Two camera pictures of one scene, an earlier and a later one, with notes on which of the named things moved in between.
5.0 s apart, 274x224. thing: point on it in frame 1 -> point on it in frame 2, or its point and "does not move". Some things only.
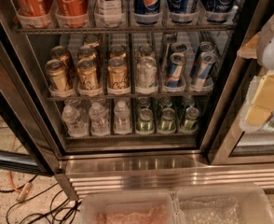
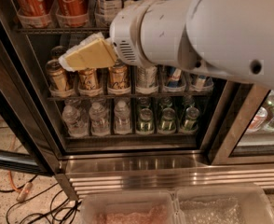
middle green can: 168,120 does not move
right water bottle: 122,119 does not move
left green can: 145,122 does not move
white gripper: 273,49 -> 125,36
